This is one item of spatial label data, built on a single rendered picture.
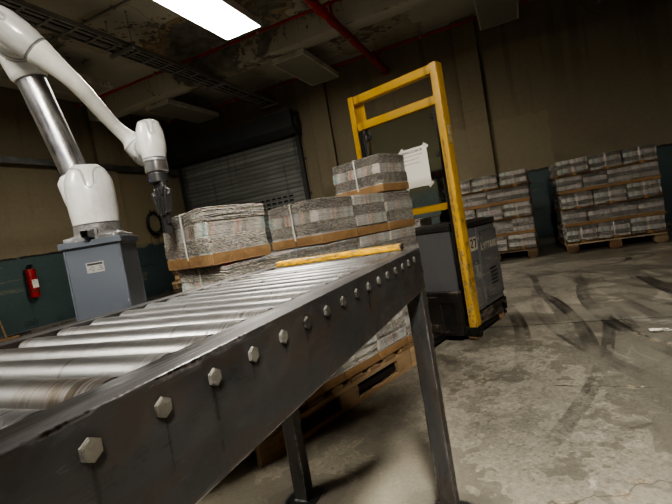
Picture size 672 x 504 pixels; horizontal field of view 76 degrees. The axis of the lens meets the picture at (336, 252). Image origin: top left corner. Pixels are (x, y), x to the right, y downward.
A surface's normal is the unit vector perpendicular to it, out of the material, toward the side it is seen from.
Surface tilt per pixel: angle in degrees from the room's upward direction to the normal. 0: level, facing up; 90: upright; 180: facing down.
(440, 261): 90
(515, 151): 90
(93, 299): 90
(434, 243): 90
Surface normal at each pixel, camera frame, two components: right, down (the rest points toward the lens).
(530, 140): -0.39, 0.11
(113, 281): 0.15, 0.03
